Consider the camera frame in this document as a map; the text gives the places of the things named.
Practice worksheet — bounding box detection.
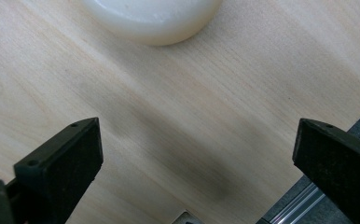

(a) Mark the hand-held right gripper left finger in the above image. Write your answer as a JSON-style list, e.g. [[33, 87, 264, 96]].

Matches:
[[6, 117, 104, 224]]

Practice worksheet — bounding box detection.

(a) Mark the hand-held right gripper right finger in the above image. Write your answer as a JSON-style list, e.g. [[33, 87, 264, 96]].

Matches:
[[292, 118, 360, 224]]

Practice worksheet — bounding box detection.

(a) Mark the white round bowl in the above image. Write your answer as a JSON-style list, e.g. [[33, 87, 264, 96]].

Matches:
[[80, 0, 224, 47]]

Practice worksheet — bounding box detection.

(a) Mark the aluminium frame rail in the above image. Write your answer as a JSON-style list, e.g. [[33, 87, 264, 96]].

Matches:
[[256, 102, 360, 224]]

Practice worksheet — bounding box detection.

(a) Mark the metal corner bracket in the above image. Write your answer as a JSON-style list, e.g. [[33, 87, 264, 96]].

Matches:
[[172, 210, 204, 224]]

